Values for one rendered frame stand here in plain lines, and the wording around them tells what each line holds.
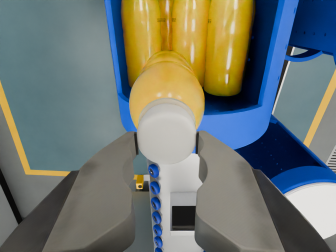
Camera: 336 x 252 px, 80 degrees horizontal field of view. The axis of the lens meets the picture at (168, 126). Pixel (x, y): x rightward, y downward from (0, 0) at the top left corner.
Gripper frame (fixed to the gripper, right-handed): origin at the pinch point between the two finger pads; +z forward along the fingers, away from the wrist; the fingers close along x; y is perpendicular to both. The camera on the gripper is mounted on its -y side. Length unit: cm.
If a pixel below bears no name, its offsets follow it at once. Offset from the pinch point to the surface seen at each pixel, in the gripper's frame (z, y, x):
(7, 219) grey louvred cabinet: 118, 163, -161
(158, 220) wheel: 38, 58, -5
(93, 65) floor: 135, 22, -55
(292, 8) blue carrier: 16.8, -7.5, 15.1
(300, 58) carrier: 74, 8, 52
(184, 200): 39, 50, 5
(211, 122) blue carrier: 12.2, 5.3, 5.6
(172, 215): 32, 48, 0
